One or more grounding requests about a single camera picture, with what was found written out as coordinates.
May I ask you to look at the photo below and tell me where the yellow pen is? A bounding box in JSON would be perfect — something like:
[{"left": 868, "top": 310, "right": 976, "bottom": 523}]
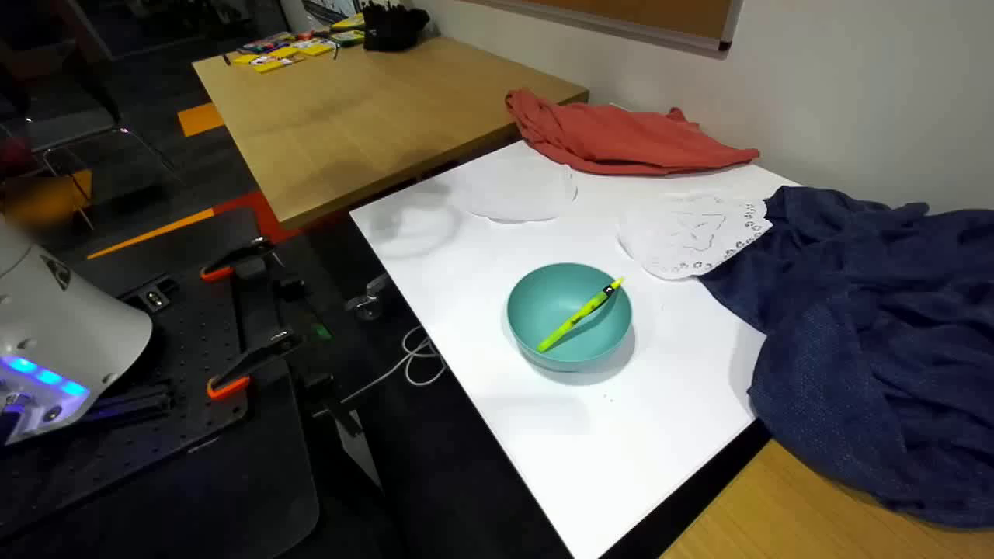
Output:
[{"left": 533, "top": 274, "right": 626, "bottom": 355}]

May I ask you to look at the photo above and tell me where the green bowl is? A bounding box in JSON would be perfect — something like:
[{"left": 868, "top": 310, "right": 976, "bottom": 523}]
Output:
[{"left": 502, "top": 260, "right": 638, "bottom": 376}]

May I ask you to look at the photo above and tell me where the red cloth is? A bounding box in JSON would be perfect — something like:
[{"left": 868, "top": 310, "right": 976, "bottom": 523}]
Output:
[{"left": 502, "top": 88, "right": 764, "bottom": 180}]

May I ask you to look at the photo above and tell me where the white perforated lace doily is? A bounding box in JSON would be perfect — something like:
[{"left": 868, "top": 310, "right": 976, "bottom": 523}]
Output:
[{"left": 614, "top": 190, "right": 777, "bottom": 285}]

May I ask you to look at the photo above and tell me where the large wooden table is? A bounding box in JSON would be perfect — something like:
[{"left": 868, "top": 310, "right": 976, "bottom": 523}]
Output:
[{"left": 191, "top": 35, "right": 589, "bottom": 234}]

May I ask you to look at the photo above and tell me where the black bag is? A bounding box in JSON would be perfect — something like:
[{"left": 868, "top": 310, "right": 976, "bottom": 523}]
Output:
[{"left": 361, "top": 0, "right": 432, "bottom": 54}]

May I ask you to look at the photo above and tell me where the cork notice board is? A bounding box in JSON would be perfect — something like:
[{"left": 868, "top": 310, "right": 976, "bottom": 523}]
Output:
[{"left": 468, "top": 0, "right": 747, "bottom": 56}]

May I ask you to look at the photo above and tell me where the wooden table under blue cloth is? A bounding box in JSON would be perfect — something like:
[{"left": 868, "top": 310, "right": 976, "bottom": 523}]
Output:
[{"left": 662, "top": 438, "right": 994, "bottom": 559}]

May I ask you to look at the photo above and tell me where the navy blue cloth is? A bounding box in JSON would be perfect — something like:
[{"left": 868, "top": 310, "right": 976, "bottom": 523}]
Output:
[{"left": 700, "top": 182, "right": 994, "bottom": 530}]

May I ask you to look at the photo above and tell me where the white cable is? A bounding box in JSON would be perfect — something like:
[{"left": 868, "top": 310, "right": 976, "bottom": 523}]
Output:
[{"left": 338, "top": 322, "right": 449, "bottom": 406}]

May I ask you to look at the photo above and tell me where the black clamp with orange handle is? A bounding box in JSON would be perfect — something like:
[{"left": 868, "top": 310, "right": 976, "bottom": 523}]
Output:
[
  {"left": 200, "top": 235, "right": 312, "bottom": 290},
  {"left": 201, "top": 326, "right": 304, "bottom": 402}
]

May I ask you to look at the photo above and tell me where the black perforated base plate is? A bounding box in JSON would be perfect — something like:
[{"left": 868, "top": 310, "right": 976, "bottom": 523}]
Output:
[{"left": 0, "top": 277, "right": 314, "bottom": 540}]

